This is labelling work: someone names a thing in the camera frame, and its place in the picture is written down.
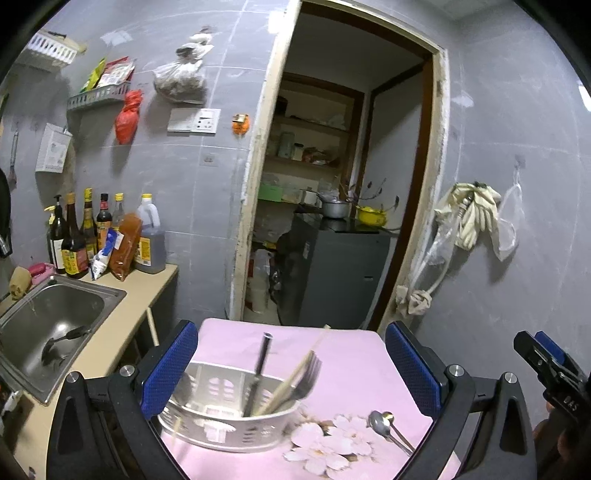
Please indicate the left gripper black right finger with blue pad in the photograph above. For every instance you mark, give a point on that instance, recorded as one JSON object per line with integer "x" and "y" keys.
{"x": 502, "y": 446}

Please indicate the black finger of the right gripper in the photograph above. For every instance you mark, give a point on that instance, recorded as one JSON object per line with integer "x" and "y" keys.
{"x": 555, "y": 368}

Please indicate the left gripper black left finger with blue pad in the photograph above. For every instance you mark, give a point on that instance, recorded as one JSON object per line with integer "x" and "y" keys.
{"x": 80, "y": 445}

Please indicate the gold spoon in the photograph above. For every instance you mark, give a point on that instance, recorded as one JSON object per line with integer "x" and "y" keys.
{"x": 389, "y": 419}

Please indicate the steel spoon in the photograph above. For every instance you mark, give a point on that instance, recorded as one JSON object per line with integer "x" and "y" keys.
{"x": 377, "y": 423}

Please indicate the wooden chopstick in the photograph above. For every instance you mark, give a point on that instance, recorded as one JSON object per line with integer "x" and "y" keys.
{"x": 314, "y": 346}
{"x": 280, "y": 391}

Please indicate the steel table knife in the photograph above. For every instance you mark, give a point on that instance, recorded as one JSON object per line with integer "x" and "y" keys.
{"x": 306, "y": 360}

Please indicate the steel knife black handle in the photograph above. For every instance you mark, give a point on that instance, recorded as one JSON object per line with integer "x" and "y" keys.
{"x": 254, "y": 385}

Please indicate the steel fork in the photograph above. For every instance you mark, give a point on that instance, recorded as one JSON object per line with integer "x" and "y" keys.
{"x": 305, "y": 384}

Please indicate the person's right hand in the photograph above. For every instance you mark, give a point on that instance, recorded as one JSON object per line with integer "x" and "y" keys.
{"x": 562, "y": 447}

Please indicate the beige countertop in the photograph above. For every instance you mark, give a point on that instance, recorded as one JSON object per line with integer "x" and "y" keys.
{"x": 98, "y": 358}

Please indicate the stainless steel sink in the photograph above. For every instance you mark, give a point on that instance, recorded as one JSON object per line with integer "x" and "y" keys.
{"x": 44, "y": 332}

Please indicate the white utensil basket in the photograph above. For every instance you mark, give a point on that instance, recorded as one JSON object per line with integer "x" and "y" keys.
{"x": 206, "y": 410}

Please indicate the clear plastic bag on hook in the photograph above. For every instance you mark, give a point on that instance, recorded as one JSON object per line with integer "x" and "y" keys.
{"x": 510, "y": 217}

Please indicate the pink soap dish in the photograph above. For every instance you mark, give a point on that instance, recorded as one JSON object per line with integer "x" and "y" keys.
{"x": 40, "y": 272}

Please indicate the yellow sponge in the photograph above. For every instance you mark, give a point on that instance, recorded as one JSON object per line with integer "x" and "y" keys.
{"x": 20, "y": 283}

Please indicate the orange spice packet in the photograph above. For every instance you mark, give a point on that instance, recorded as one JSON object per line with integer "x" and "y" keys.
{"x": 126, "y": 243}

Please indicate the pink floral tablecloth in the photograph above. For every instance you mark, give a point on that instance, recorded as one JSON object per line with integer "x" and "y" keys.
{"x": 357, "y": 377}

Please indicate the cream rubber gloves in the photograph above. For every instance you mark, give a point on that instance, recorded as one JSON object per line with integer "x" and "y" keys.
{"x": 477, "y": 206}

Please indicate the soy sauce bottle brown cap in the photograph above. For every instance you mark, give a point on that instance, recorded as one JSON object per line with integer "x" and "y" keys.
{"x": 74, "y": 252}

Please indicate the large vinegar jug yellow cap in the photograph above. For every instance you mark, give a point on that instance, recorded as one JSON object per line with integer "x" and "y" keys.
{"x": 150, "y": 256}

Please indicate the white blue salt bag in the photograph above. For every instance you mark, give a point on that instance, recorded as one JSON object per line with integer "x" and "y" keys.
{"x": 101, "y": 259}

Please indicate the olive oil bottle yellow cap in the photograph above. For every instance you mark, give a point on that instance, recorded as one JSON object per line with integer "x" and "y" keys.
{"x": 89, "y": 228}

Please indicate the dark wine bottle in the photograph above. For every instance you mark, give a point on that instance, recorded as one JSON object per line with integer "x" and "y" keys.
{"x": 58, "y": 230}

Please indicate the dark sauce bottle red cap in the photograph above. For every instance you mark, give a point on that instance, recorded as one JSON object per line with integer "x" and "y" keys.
{"x": 103, "y": 220}

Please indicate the clear bottle yellow cap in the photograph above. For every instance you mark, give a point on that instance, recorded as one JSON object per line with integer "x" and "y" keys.
{"x": 118, "y": 213}

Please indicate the yellow bowl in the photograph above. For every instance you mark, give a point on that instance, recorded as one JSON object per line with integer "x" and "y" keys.
{"x": 371, "y": 217}

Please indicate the dark grey cabinet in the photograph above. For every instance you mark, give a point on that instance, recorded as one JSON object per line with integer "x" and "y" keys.
{"x": 331, "y": 272}

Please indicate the aluminium pot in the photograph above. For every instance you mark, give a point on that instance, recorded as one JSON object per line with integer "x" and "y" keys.
{"x": 336, "y": 209}

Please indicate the red plastic bag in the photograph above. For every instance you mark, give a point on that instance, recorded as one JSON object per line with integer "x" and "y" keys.
{"x": 126, "y": 122}

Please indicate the clear bag of dried goods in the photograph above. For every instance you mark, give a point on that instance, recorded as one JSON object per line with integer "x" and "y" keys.
{"x": 181, "y": 81}

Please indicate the white rag on hose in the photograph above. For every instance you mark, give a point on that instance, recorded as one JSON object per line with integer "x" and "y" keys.
{"x": 411, "y": 303}

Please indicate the white box on wall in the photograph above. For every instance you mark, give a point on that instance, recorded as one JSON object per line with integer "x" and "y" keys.
{"x": 53, "y": 149}

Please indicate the white wall socket panel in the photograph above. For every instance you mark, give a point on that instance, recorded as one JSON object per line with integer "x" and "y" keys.
{"x": 194, "y": 120}

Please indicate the orange wall hook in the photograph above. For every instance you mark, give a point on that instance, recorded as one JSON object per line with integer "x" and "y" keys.
{"x": 240, "y": 124}

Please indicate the grey wall shelf basket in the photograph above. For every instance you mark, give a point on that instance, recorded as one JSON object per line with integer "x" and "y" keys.
{"x": 98, "y": 96}

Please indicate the white wall basket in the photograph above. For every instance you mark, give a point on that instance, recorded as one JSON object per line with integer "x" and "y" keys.
{"x": 50, "y": 50}

